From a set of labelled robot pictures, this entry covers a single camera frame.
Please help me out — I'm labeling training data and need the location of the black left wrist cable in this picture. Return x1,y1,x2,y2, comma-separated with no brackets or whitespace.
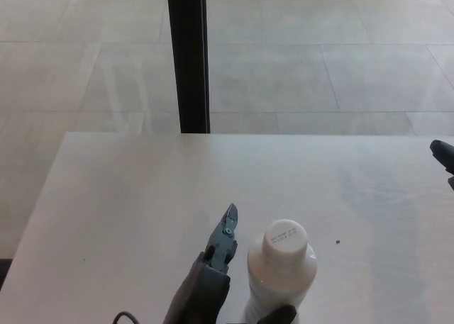
113,311,141,324

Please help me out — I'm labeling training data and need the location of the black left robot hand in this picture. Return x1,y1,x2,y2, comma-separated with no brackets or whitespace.
161,202,298,324

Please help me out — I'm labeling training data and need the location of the white plastic bottle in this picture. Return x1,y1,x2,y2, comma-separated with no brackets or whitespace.
245,241,318,323

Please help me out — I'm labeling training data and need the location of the white bottle cap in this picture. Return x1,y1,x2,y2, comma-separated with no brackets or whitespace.
261,219,309,264

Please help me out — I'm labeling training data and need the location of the black vertical window post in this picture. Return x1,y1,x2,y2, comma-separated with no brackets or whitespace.
166,0,211,134

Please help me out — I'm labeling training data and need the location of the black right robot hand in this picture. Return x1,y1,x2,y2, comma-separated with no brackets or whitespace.
429,138,454,190

